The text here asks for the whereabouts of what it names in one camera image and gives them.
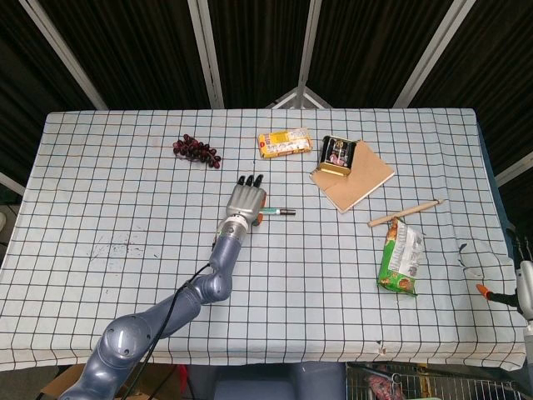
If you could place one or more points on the white grid-pattern tablecloth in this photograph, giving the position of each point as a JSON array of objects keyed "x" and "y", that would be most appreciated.
[{"x": 312, "y": 291}]

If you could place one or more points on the red object under table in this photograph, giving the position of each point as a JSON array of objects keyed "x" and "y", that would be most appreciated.
[{"x": 183, "y": 377}]

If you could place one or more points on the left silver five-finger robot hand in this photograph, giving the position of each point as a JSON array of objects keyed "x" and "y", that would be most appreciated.
[{"x": 245, "y": 202}]

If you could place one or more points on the dark red grape bunch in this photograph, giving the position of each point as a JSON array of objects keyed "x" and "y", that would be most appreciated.
[{"x": 195, "y": 150}]

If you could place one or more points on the wooden stick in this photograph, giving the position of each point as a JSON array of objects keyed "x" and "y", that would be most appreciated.
[{"x": 404, "y": 212}]

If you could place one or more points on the brown kraft notebook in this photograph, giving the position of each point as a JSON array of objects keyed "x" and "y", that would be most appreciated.
[{"x": 362, "y": 179}]

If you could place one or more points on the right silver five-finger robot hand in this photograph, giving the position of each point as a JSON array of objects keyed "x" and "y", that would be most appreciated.
[{"x": 526, "y": 291}]

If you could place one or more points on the yellow snack packet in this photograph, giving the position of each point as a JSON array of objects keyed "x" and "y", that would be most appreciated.
[{"x": 285, "y": 143}]

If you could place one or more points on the green and white marker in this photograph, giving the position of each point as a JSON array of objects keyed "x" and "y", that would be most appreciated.
[{"x": 272, "y": 211}]

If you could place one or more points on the white partition frame post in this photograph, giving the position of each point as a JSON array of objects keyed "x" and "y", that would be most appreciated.
[
  {"x": 62, "y": 50},
  {"x": 206, "y": 50},
  {"x": 433, "y": 50},
  {"x": 307, "y": 41}
]

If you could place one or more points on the blue chair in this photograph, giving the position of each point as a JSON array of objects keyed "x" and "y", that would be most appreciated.
[{"x": 266, "y": 383}]

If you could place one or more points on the white metal stand base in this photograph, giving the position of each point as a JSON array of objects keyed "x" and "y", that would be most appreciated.
[{"x": 300, "y": 98}]

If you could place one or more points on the black and gold tin can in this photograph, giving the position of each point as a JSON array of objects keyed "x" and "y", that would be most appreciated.
[{"x": 337, "y": 156}]

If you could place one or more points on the green snack bag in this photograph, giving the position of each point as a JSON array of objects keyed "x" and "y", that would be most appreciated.
[{"x": 399, "y": 258}]

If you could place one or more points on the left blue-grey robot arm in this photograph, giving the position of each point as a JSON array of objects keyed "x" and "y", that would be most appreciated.
[{"x": 125, "y": 333}]

